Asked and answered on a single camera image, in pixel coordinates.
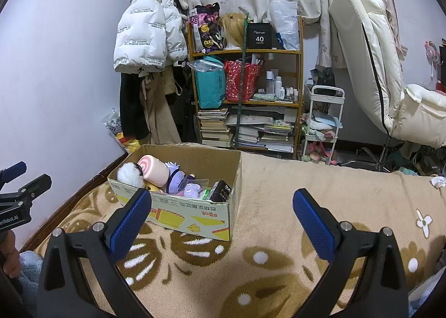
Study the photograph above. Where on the green pole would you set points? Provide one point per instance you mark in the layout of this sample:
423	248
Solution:
241	77

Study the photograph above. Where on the purple toy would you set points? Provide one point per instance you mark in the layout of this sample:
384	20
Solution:
192	190

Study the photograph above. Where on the group of cosmetic bottles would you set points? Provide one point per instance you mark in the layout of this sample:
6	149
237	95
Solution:
278	86

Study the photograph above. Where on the pile of books and papers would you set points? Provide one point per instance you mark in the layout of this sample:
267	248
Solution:
264	133

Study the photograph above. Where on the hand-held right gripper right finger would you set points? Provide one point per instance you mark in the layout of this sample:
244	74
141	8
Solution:
313	224

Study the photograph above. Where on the teal shopping bag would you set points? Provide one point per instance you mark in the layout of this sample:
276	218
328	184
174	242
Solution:
209	84

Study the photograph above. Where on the pink desk fan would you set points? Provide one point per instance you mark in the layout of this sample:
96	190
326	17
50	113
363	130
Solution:
432	51

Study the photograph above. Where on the purple plush doll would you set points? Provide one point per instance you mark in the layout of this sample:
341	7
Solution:
176	177

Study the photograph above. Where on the white plastic bag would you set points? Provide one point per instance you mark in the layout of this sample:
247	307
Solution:
287	25

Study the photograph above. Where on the black box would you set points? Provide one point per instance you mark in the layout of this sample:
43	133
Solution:
259	37

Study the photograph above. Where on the black coat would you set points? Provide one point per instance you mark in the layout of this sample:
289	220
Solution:
132	105

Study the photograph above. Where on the stack of books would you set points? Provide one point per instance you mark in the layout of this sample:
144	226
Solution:
214	126

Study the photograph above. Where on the pink pig squishy toy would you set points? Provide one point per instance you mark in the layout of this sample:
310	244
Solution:
156	173

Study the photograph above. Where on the crumpled white tissue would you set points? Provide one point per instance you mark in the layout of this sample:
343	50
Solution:
438	182

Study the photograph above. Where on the beige coat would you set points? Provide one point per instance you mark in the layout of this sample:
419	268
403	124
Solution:
160	112

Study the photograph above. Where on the white puffer jacket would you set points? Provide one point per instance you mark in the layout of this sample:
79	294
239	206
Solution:
146	25

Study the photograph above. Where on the black packet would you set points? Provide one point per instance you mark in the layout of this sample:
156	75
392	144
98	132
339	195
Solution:
219	192

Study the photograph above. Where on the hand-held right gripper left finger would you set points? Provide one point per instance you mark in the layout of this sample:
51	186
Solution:
130	224

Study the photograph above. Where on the red patterned bag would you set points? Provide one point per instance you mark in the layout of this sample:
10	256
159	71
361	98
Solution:
249	81

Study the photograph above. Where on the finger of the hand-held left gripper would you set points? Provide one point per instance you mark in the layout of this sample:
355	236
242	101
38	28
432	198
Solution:
15	169
35	185

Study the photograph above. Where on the printed plastic bag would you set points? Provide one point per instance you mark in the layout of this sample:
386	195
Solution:
112	123

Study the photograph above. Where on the wooden shelf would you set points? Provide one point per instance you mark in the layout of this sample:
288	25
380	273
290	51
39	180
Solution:
244	53

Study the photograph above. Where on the green tissue pack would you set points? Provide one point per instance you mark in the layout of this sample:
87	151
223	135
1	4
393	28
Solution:
206	194

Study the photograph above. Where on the black printed bag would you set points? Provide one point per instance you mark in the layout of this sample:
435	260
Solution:
205	29

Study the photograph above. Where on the printed cardboard box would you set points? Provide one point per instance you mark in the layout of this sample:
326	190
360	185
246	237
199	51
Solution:
195	213

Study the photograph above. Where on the white recliner chair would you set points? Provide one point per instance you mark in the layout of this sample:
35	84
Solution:
355	43

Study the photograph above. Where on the person's left hand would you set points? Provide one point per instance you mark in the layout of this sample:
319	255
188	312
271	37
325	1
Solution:
10	257

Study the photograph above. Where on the blonde wig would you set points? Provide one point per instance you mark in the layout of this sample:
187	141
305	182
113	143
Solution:
233	29

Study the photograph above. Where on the beige flower pattern blanket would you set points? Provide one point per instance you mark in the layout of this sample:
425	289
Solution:
278	182

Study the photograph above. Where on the white trolley cart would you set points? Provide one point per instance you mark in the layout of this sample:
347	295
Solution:
322	126

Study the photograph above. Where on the white fluffy plush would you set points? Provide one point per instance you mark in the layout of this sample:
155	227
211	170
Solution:
127	173

